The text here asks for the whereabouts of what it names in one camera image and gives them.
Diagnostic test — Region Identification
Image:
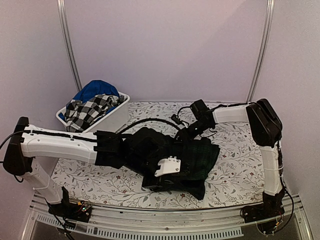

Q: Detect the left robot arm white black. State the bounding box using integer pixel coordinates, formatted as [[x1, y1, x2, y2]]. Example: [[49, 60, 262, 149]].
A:
[[2, 117, 181, 217]]

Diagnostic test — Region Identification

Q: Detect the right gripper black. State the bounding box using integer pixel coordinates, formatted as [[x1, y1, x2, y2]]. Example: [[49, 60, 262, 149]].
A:
[[174, 119, 210, 145]]

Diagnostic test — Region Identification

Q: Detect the floral patterned table mat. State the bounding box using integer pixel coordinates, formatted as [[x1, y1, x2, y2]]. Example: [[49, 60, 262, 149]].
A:
[[49, 100, 285, 210]]

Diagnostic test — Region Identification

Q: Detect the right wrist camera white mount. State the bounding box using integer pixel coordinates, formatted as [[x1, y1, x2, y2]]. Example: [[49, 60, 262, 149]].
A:
[[170, 114, 184, 125]]

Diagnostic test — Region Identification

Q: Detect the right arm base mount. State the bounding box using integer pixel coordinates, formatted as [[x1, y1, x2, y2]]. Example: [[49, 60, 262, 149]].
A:
[[240, 203, 285, 235]]

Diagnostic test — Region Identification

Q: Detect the front aluminium rail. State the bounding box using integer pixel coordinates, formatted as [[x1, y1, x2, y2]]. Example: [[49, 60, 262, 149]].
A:
[[21, 191, 316, 240]]

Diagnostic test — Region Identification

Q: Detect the right aluminium frame post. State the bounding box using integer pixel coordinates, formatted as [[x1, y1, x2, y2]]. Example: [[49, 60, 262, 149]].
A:
[[246, 0, 275, 103]]

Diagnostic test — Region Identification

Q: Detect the blue garment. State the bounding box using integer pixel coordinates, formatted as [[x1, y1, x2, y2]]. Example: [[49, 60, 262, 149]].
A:
[[72, 80, 121, 106]]

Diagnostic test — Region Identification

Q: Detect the black white checkered shirt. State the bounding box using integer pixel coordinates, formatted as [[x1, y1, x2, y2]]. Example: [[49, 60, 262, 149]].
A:
[[64, 93, 128, 133]]

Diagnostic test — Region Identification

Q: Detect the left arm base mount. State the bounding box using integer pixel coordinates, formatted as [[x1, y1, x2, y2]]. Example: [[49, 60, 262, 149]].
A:
[[47, 199, 92, 223]]

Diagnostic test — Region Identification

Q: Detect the green plaid pleated skirt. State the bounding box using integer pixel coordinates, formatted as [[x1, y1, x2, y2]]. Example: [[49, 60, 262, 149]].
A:
[[139, 132, 221, 201]]

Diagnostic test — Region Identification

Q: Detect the black camera cable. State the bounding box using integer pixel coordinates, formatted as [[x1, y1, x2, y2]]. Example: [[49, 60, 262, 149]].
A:
[[117, 118, 181, 136]]

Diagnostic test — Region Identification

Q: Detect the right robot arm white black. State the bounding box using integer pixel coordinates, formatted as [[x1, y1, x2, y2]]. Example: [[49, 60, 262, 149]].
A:
[[175, 98, 285, 218]]

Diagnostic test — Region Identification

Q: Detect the white plastic laundry bin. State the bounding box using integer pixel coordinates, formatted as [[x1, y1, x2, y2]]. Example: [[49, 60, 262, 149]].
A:
[[56, 92, 130, 133]]

